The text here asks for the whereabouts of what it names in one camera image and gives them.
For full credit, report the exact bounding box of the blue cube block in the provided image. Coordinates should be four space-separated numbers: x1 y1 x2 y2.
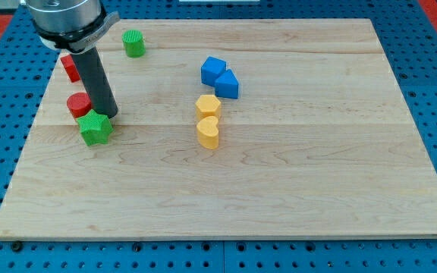
200 56 227 86

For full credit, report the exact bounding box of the wooden board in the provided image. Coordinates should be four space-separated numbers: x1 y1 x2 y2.
0 19 437 242

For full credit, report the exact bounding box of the blue triangle block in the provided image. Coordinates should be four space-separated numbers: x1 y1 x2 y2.
215 69 239 99

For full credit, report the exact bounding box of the green star block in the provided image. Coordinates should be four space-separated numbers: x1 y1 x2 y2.
76 109 114 146

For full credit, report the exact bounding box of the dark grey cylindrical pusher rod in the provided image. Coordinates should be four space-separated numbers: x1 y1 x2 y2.
71 47 118 118

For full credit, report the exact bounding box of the red star block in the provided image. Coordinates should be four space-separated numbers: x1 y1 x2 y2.
60 55 80 83

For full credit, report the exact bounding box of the yellow heart block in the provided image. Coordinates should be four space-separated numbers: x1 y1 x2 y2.
196 116 219 149

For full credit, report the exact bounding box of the red cylinder block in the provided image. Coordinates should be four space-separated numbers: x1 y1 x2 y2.
66 93 92 118

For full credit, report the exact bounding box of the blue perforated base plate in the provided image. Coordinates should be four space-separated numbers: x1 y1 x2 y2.
0 0 437 272

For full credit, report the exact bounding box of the green cylinder block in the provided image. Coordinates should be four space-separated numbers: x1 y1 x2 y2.
121 30 146 58

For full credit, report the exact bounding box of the yellow hexagon block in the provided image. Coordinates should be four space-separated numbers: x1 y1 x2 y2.
195 95 222 121

